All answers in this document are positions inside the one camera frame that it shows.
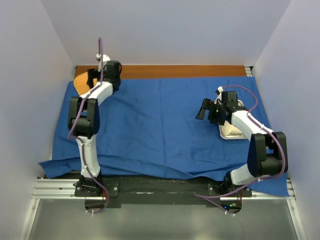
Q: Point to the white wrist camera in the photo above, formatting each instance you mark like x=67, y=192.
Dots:
x=102, y=59
x=219, y=93

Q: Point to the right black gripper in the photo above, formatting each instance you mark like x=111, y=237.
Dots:
x=209, y=105

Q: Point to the aluminium frame rail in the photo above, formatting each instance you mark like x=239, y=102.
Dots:
x=65, y=188

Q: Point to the orange square woven mat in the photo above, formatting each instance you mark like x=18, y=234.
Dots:
x=80, y=84

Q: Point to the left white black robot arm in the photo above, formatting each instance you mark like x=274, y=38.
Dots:
x=84, y=123

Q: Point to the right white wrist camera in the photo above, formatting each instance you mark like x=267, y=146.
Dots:
x=219, y=93

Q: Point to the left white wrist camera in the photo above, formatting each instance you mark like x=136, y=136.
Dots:
x=102, y=59

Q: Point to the white gauze pad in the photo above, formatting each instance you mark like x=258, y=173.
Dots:
x=228, y=130

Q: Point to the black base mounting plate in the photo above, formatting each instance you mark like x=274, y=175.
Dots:
x=160, y=199

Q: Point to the steel instrument tray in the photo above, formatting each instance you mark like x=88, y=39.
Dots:
x=242, y=137

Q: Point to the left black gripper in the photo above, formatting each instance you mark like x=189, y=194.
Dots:
x=93, y=73

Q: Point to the blue surgical drape cloth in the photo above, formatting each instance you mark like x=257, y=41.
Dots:
x=149, y=127

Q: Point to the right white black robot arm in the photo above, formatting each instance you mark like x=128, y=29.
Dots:
x=267, y=154

